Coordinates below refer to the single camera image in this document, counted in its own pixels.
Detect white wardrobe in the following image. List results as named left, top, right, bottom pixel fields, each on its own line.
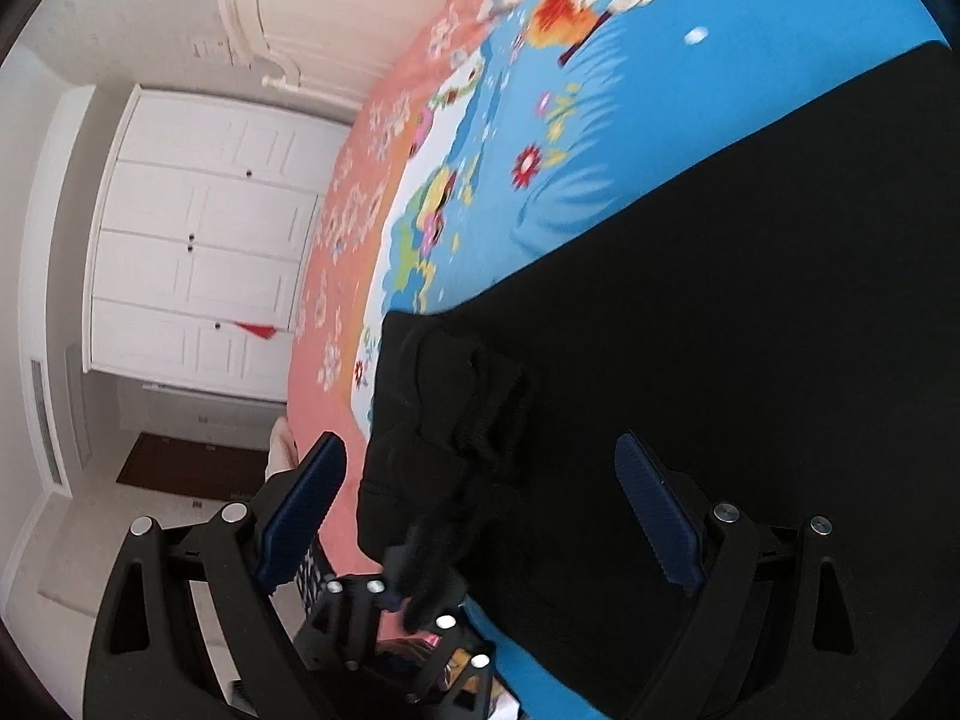
left=82, top=88, right=348, bottom=403

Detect blue cartoon bed sheet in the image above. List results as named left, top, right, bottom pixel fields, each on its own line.
left=351, top=0, right=950, bottom=720

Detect black pants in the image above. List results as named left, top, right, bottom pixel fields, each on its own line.
left=358, top=43, right=958, bottom=718

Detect white bed headboard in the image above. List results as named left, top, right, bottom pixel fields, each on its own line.
left=218, top=0, right=446, bottom=114

